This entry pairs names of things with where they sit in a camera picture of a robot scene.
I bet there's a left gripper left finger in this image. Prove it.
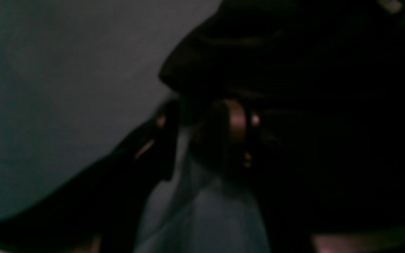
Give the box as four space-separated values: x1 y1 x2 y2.
0 100 180 253

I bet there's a blue table cloth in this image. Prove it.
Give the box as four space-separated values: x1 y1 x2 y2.
0 0 270 253

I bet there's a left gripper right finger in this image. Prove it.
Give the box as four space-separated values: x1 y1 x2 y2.
192 99 405 253

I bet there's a black T-shirt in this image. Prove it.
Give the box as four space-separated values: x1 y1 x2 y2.
159 0 405 232

